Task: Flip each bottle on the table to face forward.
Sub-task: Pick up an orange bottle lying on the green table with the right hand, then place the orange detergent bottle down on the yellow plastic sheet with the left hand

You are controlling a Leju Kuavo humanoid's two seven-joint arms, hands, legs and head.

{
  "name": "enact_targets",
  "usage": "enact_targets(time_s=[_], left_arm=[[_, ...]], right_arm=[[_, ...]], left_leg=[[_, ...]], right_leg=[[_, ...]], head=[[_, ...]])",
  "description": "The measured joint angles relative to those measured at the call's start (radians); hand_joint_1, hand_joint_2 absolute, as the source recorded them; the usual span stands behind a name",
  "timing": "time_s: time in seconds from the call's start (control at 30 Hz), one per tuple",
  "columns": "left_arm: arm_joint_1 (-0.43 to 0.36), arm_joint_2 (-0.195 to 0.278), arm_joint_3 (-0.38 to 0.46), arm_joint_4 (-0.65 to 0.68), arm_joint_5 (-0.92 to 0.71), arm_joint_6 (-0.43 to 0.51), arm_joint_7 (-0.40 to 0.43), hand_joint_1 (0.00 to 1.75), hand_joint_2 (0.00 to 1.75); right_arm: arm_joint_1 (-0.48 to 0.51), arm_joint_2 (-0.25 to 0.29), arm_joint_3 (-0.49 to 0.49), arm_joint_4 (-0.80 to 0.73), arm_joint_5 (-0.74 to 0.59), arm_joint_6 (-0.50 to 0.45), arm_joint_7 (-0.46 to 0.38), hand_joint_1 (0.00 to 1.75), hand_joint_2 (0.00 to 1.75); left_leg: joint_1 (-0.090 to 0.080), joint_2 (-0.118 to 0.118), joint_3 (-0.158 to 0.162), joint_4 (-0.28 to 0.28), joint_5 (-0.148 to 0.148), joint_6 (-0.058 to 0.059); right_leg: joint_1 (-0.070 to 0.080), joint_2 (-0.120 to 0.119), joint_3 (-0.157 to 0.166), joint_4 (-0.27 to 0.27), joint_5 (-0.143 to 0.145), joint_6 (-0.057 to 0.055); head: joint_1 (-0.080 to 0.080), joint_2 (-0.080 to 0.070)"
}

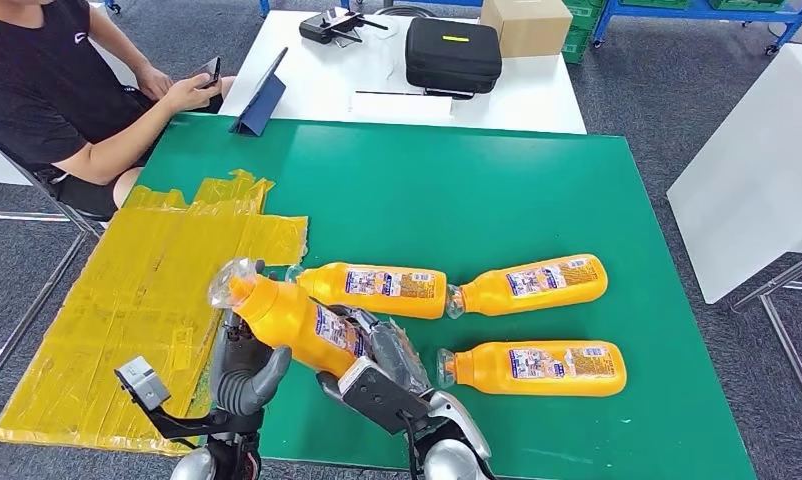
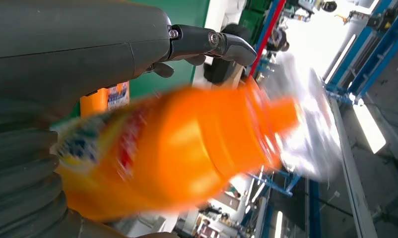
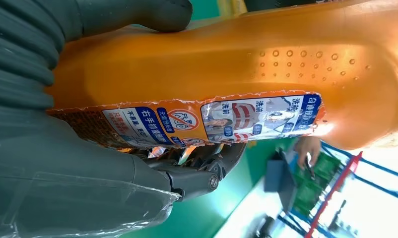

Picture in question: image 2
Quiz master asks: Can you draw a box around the blue steel rack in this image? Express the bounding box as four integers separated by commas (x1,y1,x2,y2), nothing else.
248,171,302,198
324,0,398,106

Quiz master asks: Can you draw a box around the grey ceiling rail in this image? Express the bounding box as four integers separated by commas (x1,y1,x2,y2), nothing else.
330,98,381,238

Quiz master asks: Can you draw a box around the distant humanoid robot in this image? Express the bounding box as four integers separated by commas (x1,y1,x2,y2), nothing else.
321,0,338,13

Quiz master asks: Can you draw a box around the red pole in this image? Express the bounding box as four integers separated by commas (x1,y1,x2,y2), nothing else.
248,0,287,78

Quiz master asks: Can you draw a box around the person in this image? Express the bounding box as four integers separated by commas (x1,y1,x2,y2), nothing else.
266,27,290,53

